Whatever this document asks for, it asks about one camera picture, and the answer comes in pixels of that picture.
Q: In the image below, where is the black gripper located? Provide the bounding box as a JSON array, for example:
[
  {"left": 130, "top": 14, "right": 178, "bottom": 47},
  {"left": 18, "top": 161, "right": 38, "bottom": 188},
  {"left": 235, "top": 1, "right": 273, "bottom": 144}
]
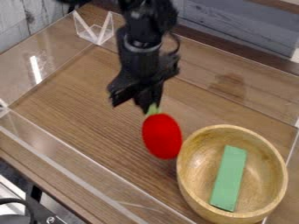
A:
[{"left": 107, "top": 27, "right": 182, "bottom": 114}]

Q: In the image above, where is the red plush strawberry toy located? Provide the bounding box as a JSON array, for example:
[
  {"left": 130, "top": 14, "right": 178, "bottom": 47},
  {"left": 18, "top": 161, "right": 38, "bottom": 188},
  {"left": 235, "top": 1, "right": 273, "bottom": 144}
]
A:
[{"left": 142, "top": 103, "right": 183, "bottom": 159}]

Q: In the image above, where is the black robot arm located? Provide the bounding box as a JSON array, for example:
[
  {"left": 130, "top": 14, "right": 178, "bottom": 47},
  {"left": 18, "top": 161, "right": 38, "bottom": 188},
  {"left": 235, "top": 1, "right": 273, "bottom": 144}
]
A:
[{"left": 107, "top": 0, "right": 180, "bottom": 113}]

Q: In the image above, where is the wooden bowl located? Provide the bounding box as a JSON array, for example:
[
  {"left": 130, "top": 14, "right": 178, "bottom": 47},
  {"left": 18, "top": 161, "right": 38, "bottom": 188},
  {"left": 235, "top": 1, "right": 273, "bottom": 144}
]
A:
[{"left": 176, "top": 124, "right": 289, "bottom": 224}]

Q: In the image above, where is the green rectangular block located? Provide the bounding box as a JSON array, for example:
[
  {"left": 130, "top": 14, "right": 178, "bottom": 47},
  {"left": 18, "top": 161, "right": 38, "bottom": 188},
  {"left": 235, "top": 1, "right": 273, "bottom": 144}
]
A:
[{"left": 210, "top": 145, "right": 247, "bottom": 212}]

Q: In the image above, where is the black metal table leg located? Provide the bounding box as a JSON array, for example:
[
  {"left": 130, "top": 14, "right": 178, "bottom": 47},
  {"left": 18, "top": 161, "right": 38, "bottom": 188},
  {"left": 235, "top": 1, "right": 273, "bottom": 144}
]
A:
[{"left": 26, "top": 185, "right": 67, "bottom": 224}]

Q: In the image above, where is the clear acrylic corner bracket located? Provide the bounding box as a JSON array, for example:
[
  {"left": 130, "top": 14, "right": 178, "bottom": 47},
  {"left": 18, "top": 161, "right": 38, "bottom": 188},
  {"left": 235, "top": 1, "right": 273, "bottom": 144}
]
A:
[{"left": 72, "top": 11, "right": 115, "bottom": 46}]

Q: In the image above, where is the clear acrylic tray wall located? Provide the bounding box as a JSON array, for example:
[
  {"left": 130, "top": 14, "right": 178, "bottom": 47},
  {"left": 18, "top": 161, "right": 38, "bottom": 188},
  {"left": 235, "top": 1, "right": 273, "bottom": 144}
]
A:
[{"left": 0, "top": 16, "right": 299, "bottom": 224}]

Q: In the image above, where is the black cable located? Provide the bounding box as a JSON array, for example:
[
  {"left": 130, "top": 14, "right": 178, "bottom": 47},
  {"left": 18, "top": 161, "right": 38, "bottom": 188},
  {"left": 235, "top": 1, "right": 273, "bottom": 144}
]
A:
[{"left": 0, "top": 199, "right": 27, "bottom": 208}]

